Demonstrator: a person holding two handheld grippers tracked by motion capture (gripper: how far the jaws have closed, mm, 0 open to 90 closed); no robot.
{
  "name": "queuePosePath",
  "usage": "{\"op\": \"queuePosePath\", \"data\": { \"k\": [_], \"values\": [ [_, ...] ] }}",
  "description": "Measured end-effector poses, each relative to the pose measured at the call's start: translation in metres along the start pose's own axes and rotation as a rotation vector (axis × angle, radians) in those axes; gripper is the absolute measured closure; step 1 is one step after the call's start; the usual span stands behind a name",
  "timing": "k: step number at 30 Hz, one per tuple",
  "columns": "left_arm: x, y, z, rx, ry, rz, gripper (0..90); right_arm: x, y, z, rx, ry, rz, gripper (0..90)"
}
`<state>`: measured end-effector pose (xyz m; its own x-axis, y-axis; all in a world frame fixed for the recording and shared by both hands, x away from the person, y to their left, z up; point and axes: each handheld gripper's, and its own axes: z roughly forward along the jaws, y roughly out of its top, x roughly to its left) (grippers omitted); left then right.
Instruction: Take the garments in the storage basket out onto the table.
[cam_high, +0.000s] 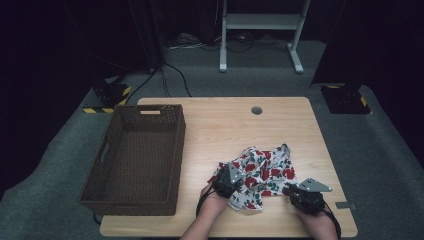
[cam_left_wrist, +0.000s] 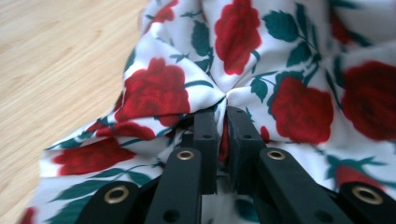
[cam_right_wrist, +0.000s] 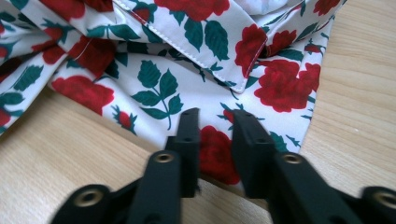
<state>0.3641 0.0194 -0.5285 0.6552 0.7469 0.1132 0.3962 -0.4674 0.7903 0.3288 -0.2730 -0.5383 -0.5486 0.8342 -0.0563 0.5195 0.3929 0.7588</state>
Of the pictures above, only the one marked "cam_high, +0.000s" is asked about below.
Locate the black stand post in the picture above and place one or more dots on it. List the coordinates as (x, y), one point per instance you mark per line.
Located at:
(155, 40)

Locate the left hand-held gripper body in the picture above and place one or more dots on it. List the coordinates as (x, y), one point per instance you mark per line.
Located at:
(224, 183)

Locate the brown wicker basket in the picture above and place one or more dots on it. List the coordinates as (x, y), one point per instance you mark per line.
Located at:
(140, 166)

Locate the round table grommet hole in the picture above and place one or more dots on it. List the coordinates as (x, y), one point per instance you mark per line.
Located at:
(256, 110)

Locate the floral print shirt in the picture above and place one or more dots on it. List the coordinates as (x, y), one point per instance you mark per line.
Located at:
(263, 170)

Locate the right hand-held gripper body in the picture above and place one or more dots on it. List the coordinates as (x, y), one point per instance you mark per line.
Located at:
(308, 200)

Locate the person's right hand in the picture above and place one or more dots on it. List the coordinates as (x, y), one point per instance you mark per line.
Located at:
(320, 226)

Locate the black stand base striped tape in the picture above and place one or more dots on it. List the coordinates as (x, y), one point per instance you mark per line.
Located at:
(111, 93)
(345, 100)

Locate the white metal stand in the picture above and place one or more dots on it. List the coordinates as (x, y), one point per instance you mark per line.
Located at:
(263, 21)

